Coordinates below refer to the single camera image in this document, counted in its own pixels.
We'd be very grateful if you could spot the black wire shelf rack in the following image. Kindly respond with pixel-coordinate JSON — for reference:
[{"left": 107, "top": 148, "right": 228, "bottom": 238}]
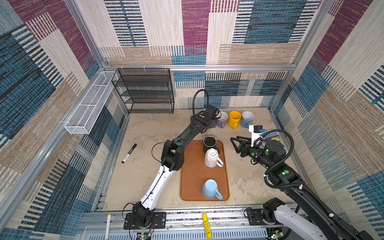
[{"left": 112, "top": 68, "right": 175, "bottom": 114}]

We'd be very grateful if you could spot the purple mug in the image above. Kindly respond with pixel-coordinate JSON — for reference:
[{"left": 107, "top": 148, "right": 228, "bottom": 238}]
[{"left": 216, "top": 112, "right": 229, "bottom": 129}]

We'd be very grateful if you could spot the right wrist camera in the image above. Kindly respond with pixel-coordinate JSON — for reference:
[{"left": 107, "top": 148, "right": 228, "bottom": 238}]
[{"left": 249, "top": 125, "right": 266, "bottom": 147}]

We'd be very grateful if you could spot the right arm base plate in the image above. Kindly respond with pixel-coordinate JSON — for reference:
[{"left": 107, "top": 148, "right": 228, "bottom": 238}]
[{"left": 244, "top": 208, "right": 267, "bottom": 226}]

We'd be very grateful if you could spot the brown plastic tray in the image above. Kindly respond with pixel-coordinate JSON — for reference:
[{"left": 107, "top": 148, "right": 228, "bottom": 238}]
[{"left": 181, "top": 140, "right": 230, "bottom": 201}]

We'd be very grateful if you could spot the colourful magazine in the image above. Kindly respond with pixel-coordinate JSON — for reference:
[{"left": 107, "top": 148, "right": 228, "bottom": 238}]
[{"left": 261, "top": 132, "right": 282, "bottom": 144}]

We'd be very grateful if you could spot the yellow marker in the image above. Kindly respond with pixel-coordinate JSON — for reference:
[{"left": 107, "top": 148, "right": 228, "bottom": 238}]
[{"left": 202, "top": 214, "right": 213, "bottom": 239}]

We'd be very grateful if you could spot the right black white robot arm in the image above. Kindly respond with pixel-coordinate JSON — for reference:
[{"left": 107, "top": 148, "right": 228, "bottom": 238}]
[{"left": 230, "top": 125, "right": 372, "bottom": 240}]

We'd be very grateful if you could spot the white mesh basket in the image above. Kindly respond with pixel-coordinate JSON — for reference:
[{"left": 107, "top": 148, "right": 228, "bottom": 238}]
[{"left": 65, "top": 71, "right": 115, "bottom": 135}]

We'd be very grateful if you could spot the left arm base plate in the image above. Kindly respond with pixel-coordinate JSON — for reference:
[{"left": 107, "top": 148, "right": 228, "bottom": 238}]
[{"left": 123, "top": 212, "right": 167, "bottom": 230}]

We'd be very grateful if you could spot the yellow mug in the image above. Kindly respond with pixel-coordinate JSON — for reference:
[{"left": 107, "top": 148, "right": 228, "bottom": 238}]
[{"left": 228, "top": 111, "right": 242, "bottom": 130}]

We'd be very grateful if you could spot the black mug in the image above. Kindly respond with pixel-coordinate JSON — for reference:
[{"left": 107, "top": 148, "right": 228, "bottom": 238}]
[{"left": 203, "top": 136, "right": 220, "bottom": 153}]

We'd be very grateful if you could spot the white marker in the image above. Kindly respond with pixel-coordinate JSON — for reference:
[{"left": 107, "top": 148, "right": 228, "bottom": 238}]
[{"left": 104, "top": 214, "right": 112, "bottom": 240}]

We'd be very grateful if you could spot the black marker pen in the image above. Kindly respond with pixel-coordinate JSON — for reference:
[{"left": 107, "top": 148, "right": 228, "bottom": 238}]
[{"left": 122, "top": 144, "right": 137, "bottom": 164}]

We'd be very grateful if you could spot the white mug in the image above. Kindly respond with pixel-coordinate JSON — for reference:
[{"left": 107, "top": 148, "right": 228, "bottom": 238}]
[{"left": 205, "top": 148, "right": 224, "bottom": 168}]

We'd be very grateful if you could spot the blue speckled mug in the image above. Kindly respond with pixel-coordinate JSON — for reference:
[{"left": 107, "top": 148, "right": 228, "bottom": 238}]
[{"left": 241, "top": 111, "right": 255, "bottom": 129}]

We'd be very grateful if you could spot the light blue mug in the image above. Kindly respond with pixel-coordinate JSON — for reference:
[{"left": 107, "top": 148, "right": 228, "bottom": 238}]
[{"left": 203, "top": 179, "right": 223, "bottom": 201}]

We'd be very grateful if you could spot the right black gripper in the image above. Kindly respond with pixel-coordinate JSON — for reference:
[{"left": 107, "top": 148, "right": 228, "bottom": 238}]
[{"left": 229, "top": 135, "right": 272, "bottom": 170}]

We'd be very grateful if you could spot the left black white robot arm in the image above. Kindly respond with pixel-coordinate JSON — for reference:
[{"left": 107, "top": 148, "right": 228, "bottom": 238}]
[{"left": 122, "top": 89, "right": 220, "bottom": 230}]

